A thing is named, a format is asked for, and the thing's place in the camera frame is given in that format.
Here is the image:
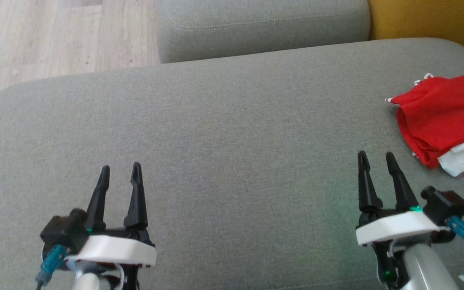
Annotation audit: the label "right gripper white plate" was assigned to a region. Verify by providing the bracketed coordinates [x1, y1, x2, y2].
[354, 151, 439, 290]

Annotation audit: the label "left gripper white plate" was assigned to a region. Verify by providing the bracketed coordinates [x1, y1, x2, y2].
[64, 162, 157, 290]

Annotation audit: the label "red shorts with white stripe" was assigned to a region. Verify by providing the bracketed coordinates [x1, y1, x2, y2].
[385, 71, 464, 177]

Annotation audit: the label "large grey sofa ottoman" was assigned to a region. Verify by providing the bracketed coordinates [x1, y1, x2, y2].
[0, 37, 464, 290]

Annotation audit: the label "yellow sofa backrest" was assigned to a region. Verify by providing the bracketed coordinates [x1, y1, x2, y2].
[367, 0, 464, 57]

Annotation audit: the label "small grey sofa seat cushion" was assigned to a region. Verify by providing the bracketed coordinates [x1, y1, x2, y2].
[156, 0, 372, 64]

